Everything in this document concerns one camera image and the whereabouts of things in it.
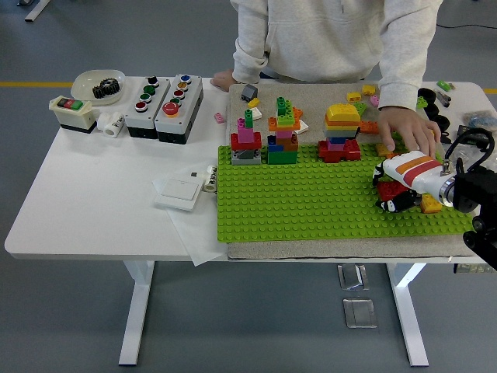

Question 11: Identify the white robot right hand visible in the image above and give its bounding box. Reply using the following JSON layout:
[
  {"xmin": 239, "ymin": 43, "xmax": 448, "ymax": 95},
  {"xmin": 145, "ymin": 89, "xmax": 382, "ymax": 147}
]
[{"xmin": 370, "ymin": 152, "xmax": 447, "ymax": 214}]

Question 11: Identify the person's left hand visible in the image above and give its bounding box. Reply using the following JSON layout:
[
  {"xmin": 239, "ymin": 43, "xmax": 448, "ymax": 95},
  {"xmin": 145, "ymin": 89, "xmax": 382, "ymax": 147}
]
[{"xmin": 377, "ymin": 106, "xmax": 443, "ymax": 156}]

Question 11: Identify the person's right hand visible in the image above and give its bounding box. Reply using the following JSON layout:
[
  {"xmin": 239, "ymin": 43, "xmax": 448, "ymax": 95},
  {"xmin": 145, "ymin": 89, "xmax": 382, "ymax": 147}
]
[{"xmin": 211, "ymin": 69, "xmax": 236, "ymax": 92}]

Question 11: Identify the green studded baseplate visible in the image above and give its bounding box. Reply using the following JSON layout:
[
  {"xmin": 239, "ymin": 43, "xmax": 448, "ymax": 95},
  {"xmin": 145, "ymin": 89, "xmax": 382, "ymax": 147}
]
[{"xmin": 216, "ymin": 140, "xmax": 481, "ymax": 244}]

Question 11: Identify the red pink green brick tower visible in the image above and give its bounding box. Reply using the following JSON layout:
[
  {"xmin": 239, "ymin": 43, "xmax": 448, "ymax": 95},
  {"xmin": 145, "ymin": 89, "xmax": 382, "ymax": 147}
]
[{"xmin": 231, "ymin": 109, "xmax": 263, "ymax": 166}]

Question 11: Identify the yellow-topped layered brick tower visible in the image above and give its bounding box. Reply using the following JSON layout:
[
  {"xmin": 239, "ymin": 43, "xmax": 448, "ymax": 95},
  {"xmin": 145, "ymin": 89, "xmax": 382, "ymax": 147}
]
[{"xmin": 317, "ymin": 103, "xmax": 363, "ymax": 164}]

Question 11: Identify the green orange brown brick tower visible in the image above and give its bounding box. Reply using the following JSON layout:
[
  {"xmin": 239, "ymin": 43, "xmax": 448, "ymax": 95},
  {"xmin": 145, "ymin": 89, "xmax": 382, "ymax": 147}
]
[{"xmin": 266, "ymin": 96, "xmax": 304, "ymax": 166}]

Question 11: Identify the emergency stop control box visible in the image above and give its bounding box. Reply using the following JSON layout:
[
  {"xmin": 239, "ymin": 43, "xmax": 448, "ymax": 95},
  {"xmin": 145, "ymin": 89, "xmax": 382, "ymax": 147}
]
[{"xmin": 154, "ymin": 73, "xmax": 205, "ymax": 145}]

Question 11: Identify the grey metal tool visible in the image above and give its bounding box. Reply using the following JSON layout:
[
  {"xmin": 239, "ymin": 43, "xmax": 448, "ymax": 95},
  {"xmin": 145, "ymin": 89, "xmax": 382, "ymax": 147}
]
[{"xmin": 434, "ymin": 88, "xmax": 454, "ymax": 109}]

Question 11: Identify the black electronic module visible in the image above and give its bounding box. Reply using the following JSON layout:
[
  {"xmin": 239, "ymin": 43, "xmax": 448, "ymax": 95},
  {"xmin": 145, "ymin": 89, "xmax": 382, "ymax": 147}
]
[{"xmin": 456, "ymin": 124, "xmax": 492, "ymax": 137}]

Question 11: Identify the clear plastic bag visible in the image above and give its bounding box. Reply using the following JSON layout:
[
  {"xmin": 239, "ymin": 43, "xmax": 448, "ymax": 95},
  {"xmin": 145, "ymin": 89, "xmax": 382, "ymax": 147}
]
[{"xmin": 446, "ymin": 135, "xmax": 497, "ymax": 172}]

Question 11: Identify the plastic bag with blue part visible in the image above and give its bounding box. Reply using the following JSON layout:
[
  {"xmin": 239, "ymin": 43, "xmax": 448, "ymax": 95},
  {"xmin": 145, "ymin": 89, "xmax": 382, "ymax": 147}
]
[{"xmin": 459, "ymin": 110, "xmax": 497, "ymax": 130}]

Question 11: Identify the three-button control box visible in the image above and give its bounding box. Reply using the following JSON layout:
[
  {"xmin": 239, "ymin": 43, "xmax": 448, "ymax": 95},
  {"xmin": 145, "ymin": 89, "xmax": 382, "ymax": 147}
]
[{"xmin": 124, "ymin": 75, "xmax": 172, "ymax": 140}]

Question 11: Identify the white printed pipe coupling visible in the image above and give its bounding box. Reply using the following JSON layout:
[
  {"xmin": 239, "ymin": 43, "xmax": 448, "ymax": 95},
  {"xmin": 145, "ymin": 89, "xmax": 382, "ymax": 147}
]
[{"xmin": 202, "ymin": 164, "xmax": 219, "ymax": 193}]

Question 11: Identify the person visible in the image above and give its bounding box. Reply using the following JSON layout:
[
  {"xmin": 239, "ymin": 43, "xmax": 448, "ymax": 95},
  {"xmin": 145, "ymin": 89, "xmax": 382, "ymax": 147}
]
[{"xmin": 211, "ymin": 0, "xmax": 446, "ymax": 157}]

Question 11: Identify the black gear stack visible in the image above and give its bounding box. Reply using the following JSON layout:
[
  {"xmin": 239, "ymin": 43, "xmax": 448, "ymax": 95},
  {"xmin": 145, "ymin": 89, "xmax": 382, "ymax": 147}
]
[{"xmin": 92, "ymin": 77, "xmax": 120, "ymax": 99}]

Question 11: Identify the white pipe tee fitting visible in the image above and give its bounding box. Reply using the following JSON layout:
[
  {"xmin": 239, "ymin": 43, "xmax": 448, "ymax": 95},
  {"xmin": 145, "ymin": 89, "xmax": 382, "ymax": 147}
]
[{"xmin": 96, "ymin": 111, "xmax": 126, "ymax": 138}]

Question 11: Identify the metal floor plate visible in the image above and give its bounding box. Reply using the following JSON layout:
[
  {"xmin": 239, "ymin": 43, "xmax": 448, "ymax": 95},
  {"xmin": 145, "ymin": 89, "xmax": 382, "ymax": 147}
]
[
  {"xmin": 336, "ymin": 263, "xmax": 370, "ymax": 291},
  {"xmin": 342, "ymin": 297, "xmax": 378, "ymax": 329}
]

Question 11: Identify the white table leg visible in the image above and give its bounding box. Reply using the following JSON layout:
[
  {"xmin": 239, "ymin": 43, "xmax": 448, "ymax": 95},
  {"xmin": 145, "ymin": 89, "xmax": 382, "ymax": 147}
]
[
  {"xmin": 387, "ymin": 263, "xmax": 430, "ymax": 367},
  {"xmin": 118, "ymin": 260, "xmax": 156, "ymax": 367}
]

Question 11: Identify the white shallow bowl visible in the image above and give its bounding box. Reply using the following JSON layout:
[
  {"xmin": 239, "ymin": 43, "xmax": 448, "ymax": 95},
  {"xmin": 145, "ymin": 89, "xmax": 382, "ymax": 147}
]
[{"xmin": 71, "ymin": 68, "xmax": 127, "ymax": 106}]

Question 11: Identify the white paper sheet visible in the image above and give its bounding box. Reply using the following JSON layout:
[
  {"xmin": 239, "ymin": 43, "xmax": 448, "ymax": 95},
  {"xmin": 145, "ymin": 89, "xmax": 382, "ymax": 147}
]
[{"xmin": 151, "ymin": 175, "xmax": 231, "ymax": 268}]

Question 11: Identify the white desk foot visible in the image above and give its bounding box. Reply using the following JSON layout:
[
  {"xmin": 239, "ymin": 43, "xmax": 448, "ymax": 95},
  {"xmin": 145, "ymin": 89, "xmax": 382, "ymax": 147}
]
[{"xmin": 23, "ymin": 0, "xmax": 52, "ymax": 23}]

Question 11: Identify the black long floor cable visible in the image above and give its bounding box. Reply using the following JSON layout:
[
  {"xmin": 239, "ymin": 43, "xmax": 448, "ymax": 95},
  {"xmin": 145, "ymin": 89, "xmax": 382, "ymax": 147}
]
[{"xmin": 436, "ymin": 21, "xmax": 497, "ymax": 30}]

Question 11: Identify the white wall switch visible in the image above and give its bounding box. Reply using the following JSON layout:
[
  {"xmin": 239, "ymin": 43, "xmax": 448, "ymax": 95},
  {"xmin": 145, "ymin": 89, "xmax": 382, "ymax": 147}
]
[{"xmin": 154, "ymin": 176, "xmax": 203, "ymax": 213}]

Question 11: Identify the white red-green switch box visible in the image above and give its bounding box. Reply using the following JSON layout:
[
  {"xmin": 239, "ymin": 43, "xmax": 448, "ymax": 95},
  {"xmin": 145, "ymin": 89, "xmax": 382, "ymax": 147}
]
[{"xmin": 49, "ymin": 95, "xmax": 98, "ymax": 135}]

